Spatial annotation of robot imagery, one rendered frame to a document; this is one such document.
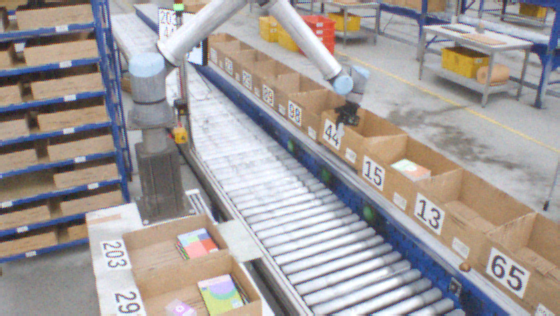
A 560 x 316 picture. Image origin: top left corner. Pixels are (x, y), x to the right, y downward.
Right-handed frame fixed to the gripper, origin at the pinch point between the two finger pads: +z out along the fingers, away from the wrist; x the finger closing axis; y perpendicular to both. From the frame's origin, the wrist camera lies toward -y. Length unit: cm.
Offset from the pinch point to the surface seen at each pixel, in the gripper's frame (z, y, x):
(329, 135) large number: 2.6, -8.7, 0.0
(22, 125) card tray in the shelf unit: 39, -96, -149
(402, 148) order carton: -3.6, 20.0, 25.1
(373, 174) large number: 5.3, 32.2, 0.0
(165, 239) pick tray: 47, 14, -86
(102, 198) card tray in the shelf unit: 88, -96, -99
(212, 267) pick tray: 40, 45, -76
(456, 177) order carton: -6, 59, 23
